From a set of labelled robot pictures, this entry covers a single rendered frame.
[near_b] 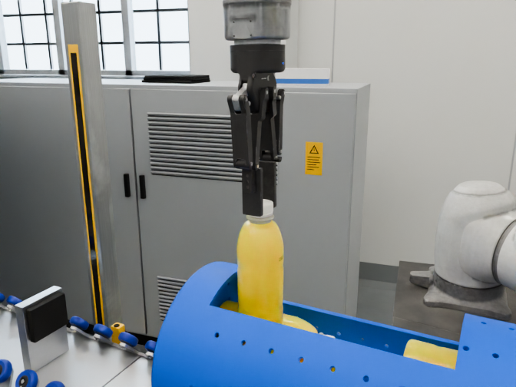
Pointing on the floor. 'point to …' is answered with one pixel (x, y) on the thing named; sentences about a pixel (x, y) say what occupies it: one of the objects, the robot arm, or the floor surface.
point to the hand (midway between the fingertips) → (259, 188)
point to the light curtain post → (92, 158)
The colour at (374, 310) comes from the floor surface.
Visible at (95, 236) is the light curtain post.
